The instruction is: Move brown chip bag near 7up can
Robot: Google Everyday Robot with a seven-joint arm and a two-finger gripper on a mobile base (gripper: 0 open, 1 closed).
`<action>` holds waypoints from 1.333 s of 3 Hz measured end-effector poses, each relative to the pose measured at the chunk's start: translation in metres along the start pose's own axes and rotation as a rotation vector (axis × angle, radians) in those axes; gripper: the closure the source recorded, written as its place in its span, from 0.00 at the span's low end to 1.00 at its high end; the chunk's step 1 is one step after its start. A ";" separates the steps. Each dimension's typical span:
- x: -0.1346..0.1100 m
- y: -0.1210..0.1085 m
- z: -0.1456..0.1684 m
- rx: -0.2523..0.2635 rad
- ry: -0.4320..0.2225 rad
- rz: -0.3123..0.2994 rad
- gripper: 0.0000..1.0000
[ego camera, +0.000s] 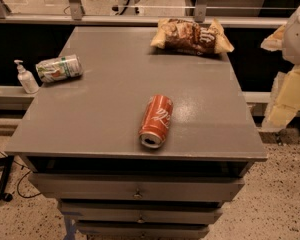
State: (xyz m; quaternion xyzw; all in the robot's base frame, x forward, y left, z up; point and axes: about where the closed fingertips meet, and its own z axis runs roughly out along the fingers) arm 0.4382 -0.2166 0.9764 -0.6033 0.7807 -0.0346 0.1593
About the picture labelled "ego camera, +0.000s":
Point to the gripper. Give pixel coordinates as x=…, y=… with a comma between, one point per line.
x=299, y=39

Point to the brown chip bag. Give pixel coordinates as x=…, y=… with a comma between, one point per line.
x=191, y=38

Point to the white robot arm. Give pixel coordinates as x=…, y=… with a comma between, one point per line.
x=290, y=46

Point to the red coca-cola can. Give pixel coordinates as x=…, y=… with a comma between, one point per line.
x=156, y=121

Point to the green white 7up can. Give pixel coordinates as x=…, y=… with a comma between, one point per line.
x=58, y=69

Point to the grey drawer cabinet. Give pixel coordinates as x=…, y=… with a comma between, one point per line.
x=80, y=138

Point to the white pump sanitizer bottle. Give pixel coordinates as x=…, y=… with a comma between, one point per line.
x=26, y=78

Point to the black stand leg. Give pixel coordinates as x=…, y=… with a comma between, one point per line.
x=5, y=165

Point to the metal window rail frame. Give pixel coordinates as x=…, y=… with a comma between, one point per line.
x=265, y=12

